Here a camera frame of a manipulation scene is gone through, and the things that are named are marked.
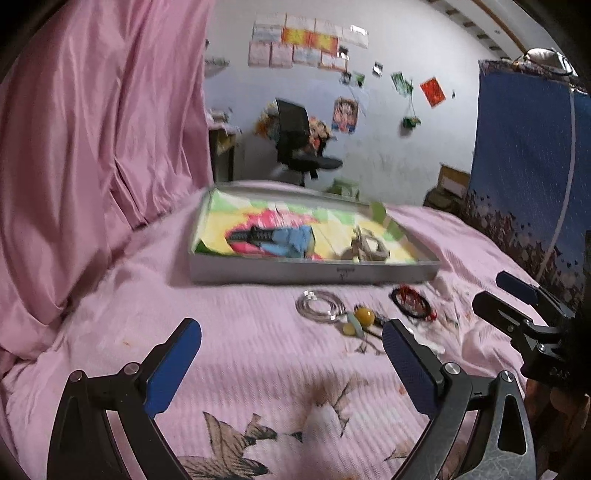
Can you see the black office chair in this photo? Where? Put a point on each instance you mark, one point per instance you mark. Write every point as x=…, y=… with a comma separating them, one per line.
x=295, y=129

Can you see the pink satin curtain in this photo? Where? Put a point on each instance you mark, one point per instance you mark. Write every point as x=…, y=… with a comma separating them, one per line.
x=92, y=138

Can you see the white wall shelf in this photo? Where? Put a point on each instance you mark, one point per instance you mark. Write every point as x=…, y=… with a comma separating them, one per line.
x=216, y=64

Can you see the colourful drawing paper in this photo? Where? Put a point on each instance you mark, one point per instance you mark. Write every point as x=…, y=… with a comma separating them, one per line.
x=231, y=212

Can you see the person's right hand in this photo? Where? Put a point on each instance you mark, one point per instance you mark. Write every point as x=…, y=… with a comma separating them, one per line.
x=570, y=415

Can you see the green wall photo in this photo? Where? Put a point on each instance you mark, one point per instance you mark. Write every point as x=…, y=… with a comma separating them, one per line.
x=400, y=83

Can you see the grey cardboard tray box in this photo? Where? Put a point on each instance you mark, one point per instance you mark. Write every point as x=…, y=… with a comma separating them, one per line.
x=277, y=273

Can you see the blue watch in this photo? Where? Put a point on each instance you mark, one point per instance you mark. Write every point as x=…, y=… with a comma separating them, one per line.
x=293, y=240

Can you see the wooden bed slats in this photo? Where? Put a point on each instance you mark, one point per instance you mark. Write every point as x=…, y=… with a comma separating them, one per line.
x=480, y=23

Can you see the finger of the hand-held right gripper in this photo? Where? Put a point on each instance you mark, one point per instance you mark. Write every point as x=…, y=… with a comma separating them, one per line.
x=496, y=311
x=517, y=285

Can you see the green hanging ornament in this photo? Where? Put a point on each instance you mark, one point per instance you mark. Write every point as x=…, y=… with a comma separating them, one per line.
x=410, y=122

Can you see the group of wall certificates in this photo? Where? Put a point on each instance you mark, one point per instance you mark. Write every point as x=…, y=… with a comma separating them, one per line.
x=304, y=41

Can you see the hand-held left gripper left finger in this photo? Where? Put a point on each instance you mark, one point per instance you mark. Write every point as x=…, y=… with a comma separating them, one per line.
x=175, y=364

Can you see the small wall photo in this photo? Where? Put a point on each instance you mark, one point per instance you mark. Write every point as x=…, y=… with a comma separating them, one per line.
x=378, y=69

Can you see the red paper square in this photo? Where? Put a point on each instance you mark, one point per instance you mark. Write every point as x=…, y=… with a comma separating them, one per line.
x=433, y=92

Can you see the colourful cartoon picture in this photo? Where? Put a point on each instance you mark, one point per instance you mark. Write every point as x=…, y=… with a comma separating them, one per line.
x=318, y=131

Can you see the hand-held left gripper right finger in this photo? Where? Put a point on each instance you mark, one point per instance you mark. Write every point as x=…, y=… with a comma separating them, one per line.
x=406, y=364

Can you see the pair of wall photos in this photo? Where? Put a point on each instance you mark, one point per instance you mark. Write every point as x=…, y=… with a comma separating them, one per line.
x=353, y=79

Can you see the pile of books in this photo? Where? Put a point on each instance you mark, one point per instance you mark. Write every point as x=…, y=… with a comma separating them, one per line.
x=221, y=119

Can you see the cartoon wall poster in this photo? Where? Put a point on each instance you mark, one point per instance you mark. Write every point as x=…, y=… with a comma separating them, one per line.
x=345, y=115

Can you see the black hair clip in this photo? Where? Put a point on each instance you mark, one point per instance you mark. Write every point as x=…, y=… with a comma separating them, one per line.
x=251, y=235

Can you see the green plastic stool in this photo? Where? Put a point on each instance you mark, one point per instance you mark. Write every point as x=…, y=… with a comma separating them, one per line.
x=345, y=188

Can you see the wooden desk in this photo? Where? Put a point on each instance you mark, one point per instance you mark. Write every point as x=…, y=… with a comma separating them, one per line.
x=221, y=152

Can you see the blue printed curtain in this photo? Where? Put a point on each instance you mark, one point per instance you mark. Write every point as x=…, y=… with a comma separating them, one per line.
x=521, y=161

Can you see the dark bag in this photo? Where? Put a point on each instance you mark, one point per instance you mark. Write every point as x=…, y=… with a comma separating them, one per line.
x=441, y=198

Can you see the pink floral bedsheet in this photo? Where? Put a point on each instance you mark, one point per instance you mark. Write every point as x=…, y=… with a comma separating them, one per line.
x=254, y=332

